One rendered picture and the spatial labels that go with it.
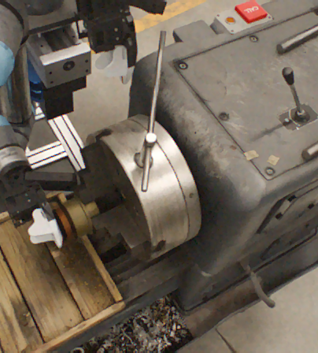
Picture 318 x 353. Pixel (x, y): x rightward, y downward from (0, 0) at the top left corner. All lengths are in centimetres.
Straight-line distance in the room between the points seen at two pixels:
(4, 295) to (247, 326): 125
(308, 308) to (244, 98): 141
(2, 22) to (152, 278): 70
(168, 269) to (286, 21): 69
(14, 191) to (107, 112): 160
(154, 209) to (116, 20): 36
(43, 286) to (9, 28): 60
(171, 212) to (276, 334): 133
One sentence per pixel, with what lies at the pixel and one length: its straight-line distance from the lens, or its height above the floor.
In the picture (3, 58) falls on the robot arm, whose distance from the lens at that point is 87.
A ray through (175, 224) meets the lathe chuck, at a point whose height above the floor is 115.
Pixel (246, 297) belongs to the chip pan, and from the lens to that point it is 160.
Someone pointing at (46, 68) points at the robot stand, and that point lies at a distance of 126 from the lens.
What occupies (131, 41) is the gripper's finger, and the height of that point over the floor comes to 144.
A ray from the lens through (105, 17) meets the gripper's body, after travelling 83.
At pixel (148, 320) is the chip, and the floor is 57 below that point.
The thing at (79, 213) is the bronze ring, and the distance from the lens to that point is 99.
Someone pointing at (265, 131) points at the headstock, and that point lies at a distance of 100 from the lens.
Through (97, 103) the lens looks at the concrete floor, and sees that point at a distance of 262.
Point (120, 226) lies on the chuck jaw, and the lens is 99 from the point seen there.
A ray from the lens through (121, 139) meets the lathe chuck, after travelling 96.
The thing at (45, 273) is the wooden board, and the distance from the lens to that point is 119.
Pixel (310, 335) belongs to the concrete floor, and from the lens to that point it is 225.
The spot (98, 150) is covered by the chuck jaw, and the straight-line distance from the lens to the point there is 98.
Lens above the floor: 200
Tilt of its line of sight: 57 degrees down
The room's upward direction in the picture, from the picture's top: 12 degrees clockwise
